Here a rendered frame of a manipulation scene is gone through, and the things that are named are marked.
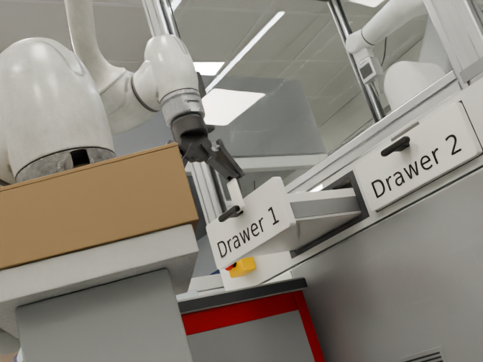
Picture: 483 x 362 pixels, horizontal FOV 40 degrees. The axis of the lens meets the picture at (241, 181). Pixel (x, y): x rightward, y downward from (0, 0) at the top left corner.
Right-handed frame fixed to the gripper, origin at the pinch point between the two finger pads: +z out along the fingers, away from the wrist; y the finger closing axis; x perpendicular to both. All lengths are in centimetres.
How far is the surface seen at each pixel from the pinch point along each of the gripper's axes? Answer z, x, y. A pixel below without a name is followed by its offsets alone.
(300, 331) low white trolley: 27.6, 14.2, 24.1
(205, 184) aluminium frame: -23, 45, 32
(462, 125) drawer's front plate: 3, -42, 30
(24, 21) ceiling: -189, 196, 53
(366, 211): 8.2, -11.3, 31.7
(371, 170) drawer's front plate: 1.3, -18.0, 29.9
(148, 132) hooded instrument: -60, 83, 41
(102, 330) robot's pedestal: 24, -29, -42
